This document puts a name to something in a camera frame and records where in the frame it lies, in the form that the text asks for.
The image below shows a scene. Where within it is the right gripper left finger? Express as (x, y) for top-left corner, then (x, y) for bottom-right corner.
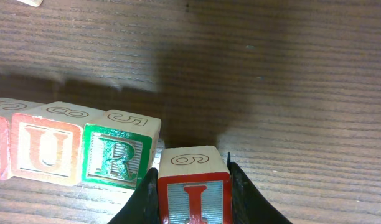
(108, 168), (161, 224)

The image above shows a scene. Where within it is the red A block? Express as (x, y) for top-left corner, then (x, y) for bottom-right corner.
(18, 0), (44, 7)

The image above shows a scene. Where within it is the red I block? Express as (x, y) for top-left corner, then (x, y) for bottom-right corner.
(158, 146), (232, 224)

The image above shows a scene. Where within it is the red U block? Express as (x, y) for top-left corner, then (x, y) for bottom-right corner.
(11, 101), (104, 186)

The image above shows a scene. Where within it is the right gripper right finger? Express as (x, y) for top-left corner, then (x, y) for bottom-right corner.
(227, 153), (292, 224)

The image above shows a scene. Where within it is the green R block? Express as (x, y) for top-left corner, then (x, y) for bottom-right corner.
(82, 110), (161, 189)

